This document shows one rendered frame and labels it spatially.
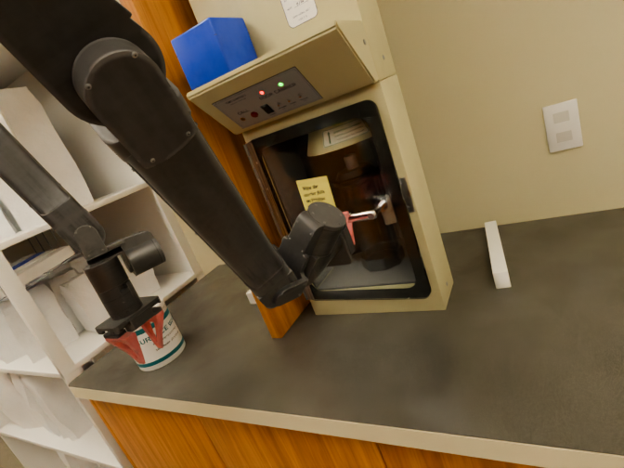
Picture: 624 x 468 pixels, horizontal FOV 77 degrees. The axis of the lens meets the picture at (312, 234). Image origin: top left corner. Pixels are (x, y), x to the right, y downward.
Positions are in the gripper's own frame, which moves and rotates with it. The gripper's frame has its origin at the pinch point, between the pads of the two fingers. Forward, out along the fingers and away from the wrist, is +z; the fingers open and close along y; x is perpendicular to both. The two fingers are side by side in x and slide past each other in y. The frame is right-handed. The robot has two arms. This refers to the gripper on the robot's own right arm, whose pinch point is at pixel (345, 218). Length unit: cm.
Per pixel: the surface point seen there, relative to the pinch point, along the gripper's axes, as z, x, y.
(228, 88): -3.3, 11.5, 28.9
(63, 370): -16, 105, -27
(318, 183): 4.6, 5.5, 6.8
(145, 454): -20, 77, -53
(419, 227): 6.8, -10.9, -6.8
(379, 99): 6.9, -10.4, 18.1
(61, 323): -1, 126, -19
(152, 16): 1, 25, 47
